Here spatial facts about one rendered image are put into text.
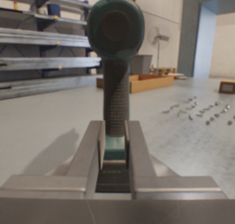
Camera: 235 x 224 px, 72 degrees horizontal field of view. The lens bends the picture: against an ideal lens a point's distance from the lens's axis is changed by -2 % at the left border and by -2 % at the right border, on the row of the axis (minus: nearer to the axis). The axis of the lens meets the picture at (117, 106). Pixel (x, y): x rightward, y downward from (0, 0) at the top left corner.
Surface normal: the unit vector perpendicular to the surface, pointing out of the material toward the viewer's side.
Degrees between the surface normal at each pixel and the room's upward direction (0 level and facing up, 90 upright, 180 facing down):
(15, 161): 0
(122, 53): 127
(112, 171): 90
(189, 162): 0
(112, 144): 25
